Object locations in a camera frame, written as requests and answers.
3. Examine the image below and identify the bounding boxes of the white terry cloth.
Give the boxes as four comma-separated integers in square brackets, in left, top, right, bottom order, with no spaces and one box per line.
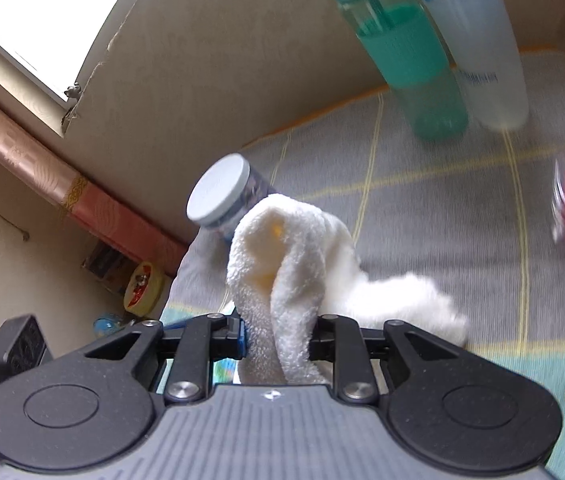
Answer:
[227,194,469,385]

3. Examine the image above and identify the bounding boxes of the clear jar with white lid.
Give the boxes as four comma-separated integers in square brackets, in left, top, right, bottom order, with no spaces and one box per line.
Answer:
[186,153,276,244]

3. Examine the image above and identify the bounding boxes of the round yellow red tin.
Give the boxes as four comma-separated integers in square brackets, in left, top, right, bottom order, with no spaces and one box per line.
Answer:
[123,261,165,318]

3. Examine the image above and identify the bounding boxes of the small blue object on floor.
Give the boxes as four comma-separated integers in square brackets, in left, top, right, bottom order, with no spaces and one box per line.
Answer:
[92,313,125,338]

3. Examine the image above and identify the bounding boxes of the cardboard box on floor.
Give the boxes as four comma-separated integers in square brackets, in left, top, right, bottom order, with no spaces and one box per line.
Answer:
[82,240,137,296]

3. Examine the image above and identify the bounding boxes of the pink patterned curtain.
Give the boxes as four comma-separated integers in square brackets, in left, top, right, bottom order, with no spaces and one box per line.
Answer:
[0,110,187,275]

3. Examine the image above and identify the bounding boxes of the grey checked table towel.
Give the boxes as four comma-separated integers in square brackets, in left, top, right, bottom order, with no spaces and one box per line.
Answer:
[158,49,565,480]

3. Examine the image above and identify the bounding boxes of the black box on floor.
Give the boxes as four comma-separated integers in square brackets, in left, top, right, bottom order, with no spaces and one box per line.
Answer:
[0,314,52,384]

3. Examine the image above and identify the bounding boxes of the green water bottle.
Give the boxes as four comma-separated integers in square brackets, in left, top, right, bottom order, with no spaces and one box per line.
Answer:
[335,0,469,141]

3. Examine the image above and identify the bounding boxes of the clear shaker cup blue lid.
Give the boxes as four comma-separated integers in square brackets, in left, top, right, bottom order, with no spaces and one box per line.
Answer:
[423,0,529,131]

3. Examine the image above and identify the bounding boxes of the window with white frame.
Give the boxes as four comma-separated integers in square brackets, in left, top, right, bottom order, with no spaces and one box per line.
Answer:
[0,0,137,136]

